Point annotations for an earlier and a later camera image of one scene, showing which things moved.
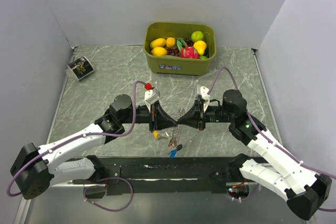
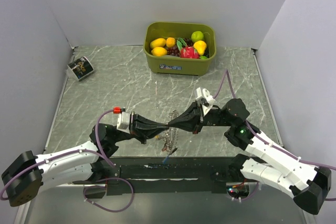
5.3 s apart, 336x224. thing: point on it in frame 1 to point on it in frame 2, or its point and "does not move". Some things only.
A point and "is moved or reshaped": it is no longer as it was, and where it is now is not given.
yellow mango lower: [159, 51] does not move
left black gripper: [162, 120] to [143, 128]
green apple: [197, 35] does not move
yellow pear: [200, 46] does not move
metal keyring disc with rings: [175, 140] is moved or reshaped
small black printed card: [81, 67] does not move
